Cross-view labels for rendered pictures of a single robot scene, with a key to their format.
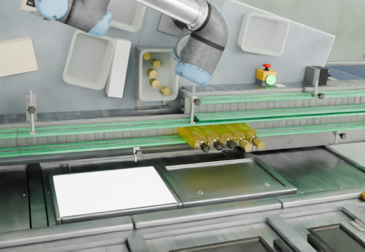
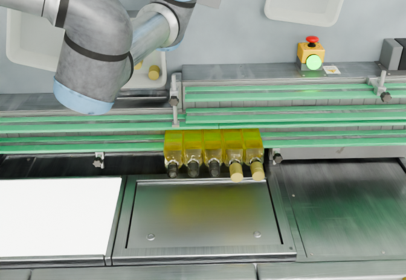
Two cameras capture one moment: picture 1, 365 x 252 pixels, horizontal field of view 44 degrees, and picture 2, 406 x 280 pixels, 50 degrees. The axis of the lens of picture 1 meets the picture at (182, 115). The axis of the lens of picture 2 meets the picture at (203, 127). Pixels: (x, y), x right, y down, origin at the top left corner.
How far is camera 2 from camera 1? 0.93 m
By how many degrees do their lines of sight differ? 22
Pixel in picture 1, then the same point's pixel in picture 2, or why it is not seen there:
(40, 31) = not seen: outside the picture
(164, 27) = not seen: outside the picture
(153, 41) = (134, 3)
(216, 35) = (90, 37)
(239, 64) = (270, 35)
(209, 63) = (90, 83)
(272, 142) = (312, 149)
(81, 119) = (34, 109)
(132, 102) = not seen: hidden behind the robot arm
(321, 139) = (395, 149)
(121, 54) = not seen: hidden behind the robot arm
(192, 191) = (141, 233)
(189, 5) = not seen: outside the picture
